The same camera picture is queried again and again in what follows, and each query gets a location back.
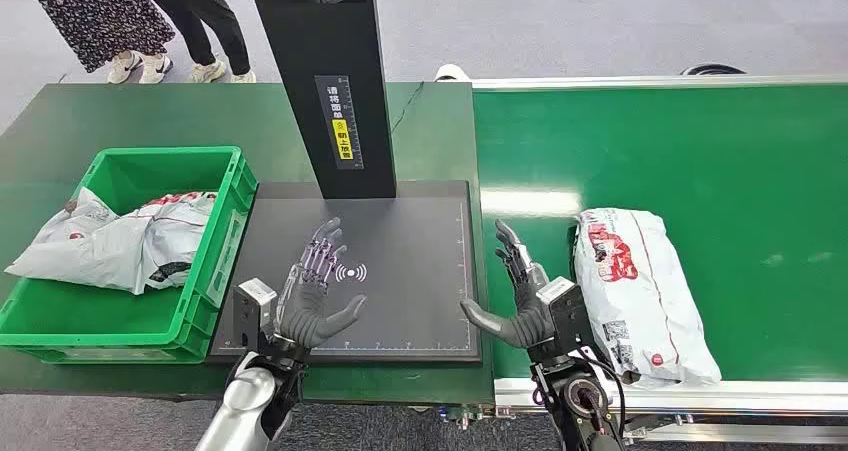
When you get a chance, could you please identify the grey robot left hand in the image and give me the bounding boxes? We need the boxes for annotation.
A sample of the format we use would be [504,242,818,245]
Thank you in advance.
[274,217,368,351]

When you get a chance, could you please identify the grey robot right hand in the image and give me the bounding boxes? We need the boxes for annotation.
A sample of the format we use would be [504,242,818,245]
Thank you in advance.
[460,219,558,351]

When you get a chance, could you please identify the white mailer with red print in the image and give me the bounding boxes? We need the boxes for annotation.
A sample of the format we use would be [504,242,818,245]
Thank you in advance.
[572,208,723,391]

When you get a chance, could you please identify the green conveyor belt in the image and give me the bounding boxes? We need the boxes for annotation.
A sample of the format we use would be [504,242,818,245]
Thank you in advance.
[471,84,848,383]

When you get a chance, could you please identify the green plastic crate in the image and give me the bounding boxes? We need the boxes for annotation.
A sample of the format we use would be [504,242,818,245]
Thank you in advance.
[0,145,258,366]

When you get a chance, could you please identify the metal connectors under table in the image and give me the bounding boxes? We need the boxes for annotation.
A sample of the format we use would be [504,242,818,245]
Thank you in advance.
[437,404,515,433]

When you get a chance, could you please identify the black yellow column label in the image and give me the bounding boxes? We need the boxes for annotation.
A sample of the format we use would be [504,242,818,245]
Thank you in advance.
[314,74,365,171]

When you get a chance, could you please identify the crumpled white poly mailer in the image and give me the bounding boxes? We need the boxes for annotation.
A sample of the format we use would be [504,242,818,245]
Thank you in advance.
[5,187,219,297]

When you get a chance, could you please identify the white round object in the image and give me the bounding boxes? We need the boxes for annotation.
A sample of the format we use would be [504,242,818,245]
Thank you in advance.
[433,63,472,84]

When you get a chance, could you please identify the black scanner column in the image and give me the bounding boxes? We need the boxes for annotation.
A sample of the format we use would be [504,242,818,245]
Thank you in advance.
[243,0,397,201]

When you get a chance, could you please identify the person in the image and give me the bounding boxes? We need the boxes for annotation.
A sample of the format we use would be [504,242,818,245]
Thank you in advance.
[132,0,258,85]
[19,0,177,85]

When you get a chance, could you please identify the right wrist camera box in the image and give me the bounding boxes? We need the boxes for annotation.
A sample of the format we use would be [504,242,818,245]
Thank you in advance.
[535,276,598,358]

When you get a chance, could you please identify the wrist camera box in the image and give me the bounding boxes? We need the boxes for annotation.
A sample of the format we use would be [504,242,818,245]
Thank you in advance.
[535,276,598,358]
[231,277,278,350]

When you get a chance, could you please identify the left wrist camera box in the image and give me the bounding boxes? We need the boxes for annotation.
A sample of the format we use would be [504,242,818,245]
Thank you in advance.
[231,277,278,350]

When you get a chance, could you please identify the black scanner base plate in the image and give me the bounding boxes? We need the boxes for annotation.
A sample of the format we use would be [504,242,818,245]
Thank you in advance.
[206,180,484,367]

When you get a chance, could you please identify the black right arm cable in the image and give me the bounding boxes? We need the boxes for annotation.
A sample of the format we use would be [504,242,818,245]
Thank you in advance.
[581,351,629,449]

